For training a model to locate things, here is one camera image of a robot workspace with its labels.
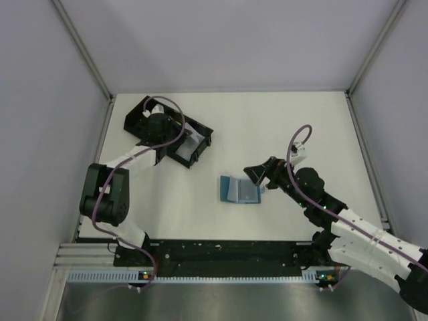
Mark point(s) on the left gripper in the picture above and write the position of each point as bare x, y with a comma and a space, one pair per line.
180, 139

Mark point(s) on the black organizer tray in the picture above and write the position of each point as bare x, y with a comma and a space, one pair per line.
150, 106

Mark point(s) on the white credit card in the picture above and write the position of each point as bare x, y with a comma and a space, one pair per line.
189, 146

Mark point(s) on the blue card holder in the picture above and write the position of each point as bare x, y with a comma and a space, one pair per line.
239, 191

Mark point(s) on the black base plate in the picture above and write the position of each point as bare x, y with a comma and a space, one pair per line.
227, 259

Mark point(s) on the aluminium front rail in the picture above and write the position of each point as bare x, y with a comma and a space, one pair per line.
83, 255

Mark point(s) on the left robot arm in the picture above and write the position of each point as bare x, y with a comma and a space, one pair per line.
106, 194

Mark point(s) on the right aluminium frame post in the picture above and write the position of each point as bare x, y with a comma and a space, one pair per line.
388, 27

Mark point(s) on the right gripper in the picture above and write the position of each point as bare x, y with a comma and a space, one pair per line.
271, 171

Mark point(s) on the aluminium frame post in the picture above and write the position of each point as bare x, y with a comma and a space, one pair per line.
81, 48
388, 27

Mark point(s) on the left aluminium frame post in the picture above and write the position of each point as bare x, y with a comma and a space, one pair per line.
81, 48

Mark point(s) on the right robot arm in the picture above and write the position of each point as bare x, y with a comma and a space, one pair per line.
346, 237

